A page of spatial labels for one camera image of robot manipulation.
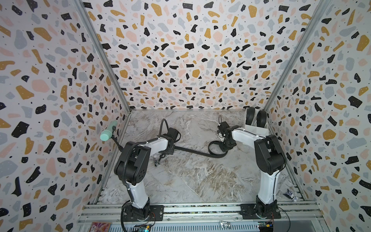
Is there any black belt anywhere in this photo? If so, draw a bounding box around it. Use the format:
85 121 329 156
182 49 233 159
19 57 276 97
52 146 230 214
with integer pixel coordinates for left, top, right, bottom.
153 140 230 167
245 107 256 126
256 110 267 128

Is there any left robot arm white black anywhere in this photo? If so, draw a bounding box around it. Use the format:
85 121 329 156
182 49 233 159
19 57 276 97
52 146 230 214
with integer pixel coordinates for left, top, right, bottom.
114 119 179 220

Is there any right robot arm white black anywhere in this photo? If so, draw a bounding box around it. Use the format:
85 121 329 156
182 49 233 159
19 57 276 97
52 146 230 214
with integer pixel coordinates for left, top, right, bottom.
217 121 287 218

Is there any white storage roll organizer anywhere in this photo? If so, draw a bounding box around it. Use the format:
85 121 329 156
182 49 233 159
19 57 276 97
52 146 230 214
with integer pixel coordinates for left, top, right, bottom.
243 109 269 137

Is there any green microphone on black stand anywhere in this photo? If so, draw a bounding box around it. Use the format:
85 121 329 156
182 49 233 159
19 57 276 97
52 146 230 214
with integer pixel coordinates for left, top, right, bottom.
100 120 124 152

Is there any small crumpled wrapper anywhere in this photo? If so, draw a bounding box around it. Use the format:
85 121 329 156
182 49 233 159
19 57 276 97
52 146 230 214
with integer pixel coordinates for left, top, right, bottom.
286 189 298 202

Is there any pink printed card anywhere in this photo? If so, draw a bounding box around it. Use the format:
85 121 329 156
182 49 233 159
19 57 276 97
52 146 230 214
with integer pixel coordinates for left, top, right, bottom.
88 222 111 232

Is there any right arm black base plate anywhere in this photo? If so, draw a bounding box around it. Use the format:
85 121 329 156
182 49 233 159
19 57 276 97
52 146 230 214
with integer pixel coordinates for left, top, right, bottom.
240 204 281 220

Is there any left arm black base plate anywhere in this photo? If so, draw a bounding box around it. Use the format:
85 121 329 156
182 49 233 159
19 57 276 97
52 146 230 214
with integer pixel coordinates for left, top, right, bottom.
121 205 164 222

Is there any aluminium mounting rail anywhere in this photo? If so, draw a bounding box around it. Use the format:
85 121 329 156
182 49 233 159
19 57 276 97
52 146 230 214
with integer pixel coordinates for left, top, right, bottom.
76 201 324 225

